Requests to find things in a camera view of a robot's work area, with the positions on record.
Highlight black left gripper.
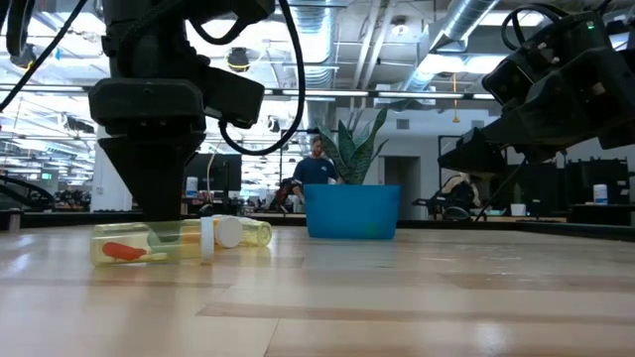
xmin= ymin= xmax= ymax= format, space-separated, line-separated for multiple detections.
xmin=87 ymin=76 xmax=208 ymax=223

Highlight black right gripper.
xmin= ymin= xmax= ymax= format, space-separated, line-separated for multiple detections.
xmin=439 ymin=47 xmax=635 ymax=175

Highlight yellow pill bottle red pills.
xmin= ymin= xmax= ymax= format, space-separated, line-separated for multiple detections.
xmin=90 ymin=217 xmax=215 ymax=268

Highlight orange pill bottle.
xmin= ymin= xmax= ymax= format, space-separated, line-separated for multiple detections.
xmin=186 ymin=216 xmax=244 ymax=249

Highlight blue plastic basket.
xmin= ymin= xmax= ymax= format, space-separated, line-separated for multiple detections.
xmin=303 ymin=183 xmax=402 ymax=241

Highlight black desk screen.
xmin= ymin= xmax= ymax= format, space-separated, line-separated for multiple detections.
xmin=565 ymin=158 xmax=631 ymax=205
xmin=505 ymin=162 xmax=560 ymax=205

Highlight black monitor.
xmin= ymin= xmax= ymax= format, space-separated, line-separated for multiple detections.
xmin=186 ymin=152 xmax=243 ymax=193

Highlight person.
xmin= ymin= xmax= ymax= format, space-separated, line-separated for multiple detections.
xmin=439 ymin=171 xmax=482 ymax=219
xmin=290 ymin=134 xmax=343 ymax=202

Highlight black office chair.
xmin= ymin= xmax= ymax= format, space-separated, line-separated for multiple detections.
xmin=414 ymin=194 xmax=472 ymax=222

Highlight green snake plant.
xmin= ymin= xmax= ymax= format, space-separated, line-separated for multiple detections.
xmin=317 ymin=106 xmax=391 ymax=186

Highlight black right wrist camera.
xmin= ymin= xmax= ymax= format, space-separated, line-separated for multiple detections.
xmin=481 ymin=47 xmax=537 ymax=108

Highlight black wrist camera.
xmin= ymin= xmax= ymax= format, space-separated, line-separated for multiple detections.
xmin=481 ymin=47 xmax=537 ymax=108
xmin=197 ymin=65 xmax=267 ymax=131

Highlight black aluminium rig frame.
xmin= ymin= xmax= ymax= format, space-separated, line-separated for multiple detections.
xmin=0 ymin=210 xmax=635 ymax=243

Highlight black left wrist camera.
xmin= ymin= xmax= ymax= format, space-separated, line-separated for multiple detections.
xmin=197 ymin=65 xmax=267 ymax=131

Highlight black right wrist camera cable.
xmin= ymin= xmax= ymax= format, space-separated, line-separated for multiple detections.
xmin=499 ymin=3 xmax=565 ymax=52

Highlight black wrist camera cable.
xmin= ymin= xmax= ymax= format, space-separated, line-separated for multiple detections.
xmin=217 ymin=0 xmax=308 ymax=158
xmin=499 ymin=3 xmax=565 ymax=52

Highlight silver spiral air duct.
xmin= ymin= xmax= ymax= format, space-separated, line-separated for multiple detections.
xmin=406 ymin=0 xmax=500 ymax=93
xmin=290 ymin=4 xmax=334 ymax=90

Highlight black ceiling camera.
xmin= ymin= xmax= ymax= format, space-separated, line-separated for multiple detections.
xmin=226 ymin=47 xmax=252 ymax=73

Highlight black left wrist camera cable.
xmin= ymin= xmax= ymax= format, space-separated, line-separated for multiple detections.
xmin=217 ymin=0 xmax=308 ymax=158

